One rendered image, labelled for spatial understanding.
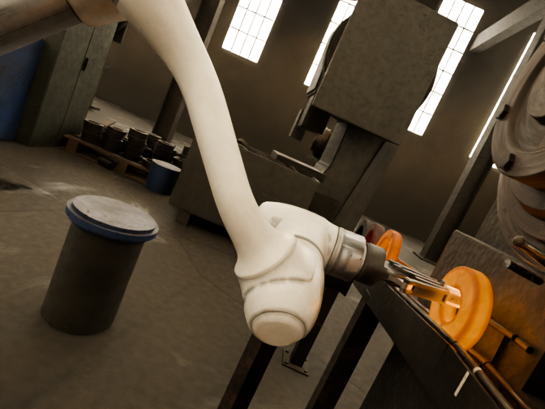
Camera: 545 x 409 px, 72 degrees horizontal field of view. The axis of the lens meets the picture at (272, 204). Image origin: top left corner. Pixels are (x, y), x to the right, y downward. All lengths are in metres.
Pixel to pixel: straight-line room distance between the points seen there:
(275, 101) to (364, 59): 7.55
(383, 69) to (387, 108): 0.30
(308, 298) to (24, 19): 0.65
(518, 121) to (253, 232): 0.43
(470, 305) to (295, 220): 0.33
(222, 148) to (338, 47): 2.69
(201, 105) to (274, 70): 10.20
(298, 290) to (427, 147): 10.63
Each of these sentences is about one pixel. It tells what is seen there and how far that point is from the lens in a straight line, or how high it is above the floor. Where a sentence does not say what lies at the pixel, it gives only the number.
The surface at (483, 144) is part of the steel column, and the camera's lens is 7.61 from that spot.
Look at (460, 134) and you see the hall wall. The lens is 11.37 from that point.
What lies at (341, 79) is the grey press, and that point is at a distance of 3.14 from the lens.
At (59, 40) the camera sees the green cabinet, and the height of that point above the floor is 0.93.
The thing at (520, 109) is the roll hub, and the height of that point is 1.09.
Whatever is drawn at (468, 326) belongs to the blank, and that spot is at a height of 0.74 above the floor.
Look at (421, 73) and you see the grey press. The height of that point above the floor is 1.83.
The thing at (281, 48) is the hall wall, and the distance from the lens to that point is 10.88.
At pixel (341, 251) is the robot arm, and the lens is 0.67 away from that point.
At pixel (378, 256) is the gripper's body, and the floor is 0.78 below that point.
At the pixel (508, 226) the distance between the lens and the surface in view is 0.72.
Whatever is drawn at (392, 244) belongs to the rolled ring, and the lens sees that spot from 1.24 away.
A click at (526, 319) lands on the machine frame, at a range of 0.77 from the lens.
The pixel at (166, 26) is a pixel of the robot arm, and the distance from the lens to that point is 0.61.
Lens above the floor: 0.89
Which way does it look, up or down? 9 degrees down
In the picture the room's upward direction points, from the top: 24 degrees clockwise
